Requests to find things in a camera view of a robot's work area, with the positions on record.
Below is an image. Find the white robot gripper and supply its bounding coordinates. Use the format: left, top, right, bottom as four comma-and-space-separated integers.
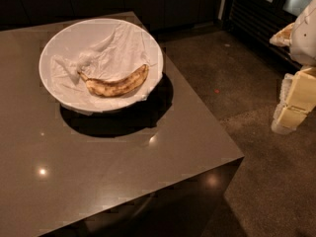
270, 0, 316, 134

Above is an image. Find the ripe spotted yellow banana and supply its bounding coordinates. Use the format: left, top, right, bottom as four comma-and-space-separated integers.
78, 64, 149, 97

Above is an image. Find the white round bowl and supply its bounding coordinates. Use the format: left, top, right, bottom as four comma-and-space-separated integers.
39, 18, 165, 114

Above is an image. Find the dark slatted cabinet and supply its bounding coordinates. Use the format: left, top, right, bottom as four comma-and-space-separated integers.
221, 0, 312, 69

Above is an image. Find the white crumpled cloth liner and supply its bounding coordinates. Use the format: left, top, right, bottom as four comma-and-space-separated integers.
49, 21, 158, 104

